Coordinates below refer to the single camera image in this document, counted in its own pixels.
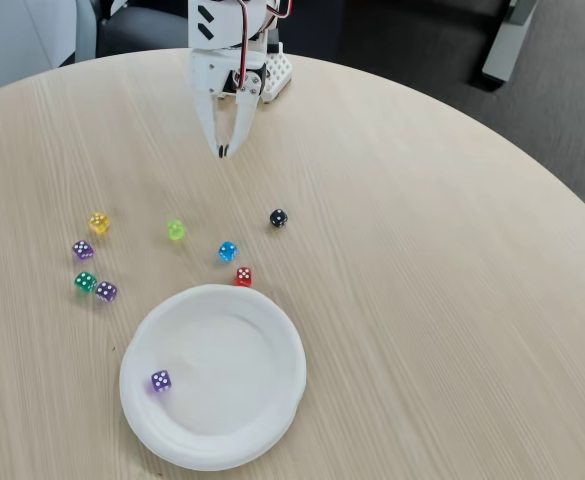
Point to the white partition panel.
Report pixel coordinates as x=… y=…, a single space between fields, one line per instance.
x=17 y=40

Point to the dark grey office chair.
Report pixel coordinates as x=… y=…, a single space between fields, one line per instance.
x=147 y=30

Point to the grey metal desk leg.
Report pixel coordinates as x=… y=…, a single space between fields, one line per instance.
x=504 y=45

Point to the dark green translucent dice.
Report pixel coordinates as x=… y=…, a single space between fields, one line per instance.
x=85 y=282

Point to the white round plate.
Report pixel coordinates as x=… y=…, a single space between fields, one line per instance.
x=212 y=380

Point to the red translucent dice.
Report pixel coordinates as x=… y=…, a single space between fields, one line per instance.
x=244 y=276

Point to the light green translucent dice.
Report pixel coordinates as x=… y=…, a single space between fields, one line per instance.
x=175 y=230

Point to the black dice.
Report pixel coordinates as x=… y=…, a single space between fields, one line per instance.
x=278 y=218

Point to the blue translucent dice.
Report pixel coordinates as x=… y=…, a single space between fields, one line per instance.
x=227 y=251

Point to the yellow translucent dice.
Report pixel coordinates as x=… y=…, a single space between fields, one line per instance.
x=99 y=222

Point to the purple translucent dice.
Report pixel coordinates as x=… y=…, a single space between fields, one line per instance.
x=83 y=250
x=106 y=291
x=161 y=381

